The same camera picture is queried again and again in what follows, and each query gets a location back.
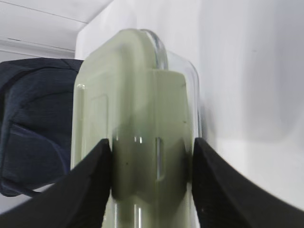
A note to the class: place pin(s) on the glass container with green lid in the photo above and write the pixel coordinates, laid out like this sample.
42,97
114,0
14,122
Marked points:
144,100

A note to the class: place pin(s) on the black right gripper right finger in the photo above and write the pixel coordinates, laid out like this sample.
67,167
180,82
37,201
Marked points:
224,198

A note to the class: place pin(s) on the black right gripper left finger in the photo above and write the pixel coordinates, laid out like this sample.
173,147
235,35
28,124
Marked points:
77,201

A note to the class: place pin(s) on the dark navy lunch bag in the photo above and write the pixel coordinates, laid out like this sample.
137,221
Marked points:
36,107

